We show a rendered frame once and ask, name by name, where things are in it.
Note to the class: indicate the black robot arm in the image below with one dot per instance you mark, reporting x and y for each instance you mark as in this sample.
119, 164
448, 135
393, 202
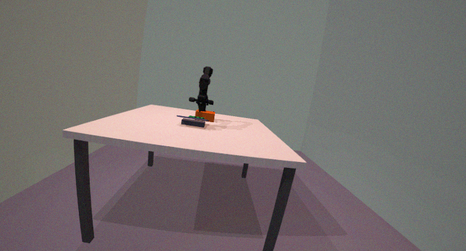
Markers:
203, 85

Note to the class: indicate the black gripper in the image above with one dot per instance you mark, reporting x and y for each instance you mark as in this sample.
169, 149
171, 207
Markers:
203, 102

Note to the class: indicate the lavender switch panel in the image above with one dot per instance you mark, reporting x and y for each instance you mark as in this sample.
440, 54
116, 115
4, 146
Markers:
189, 121

